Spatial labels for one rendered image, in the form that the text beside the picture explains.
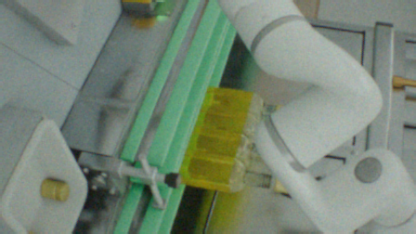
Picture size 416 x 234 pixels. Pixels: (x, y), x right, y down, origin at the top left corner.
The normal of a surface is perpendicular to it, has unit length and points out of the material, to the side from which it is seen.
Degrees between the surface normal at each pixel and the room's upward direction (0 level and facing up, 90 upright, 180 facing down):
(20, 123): 90
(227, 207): 89
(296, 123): 104
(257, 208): 90
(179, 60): 90
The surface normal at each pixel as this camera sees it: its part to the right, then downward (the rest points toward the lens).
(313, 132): -0.16, 0.19
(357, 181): -0.48, -0.34
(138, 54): -0.09, -0.61
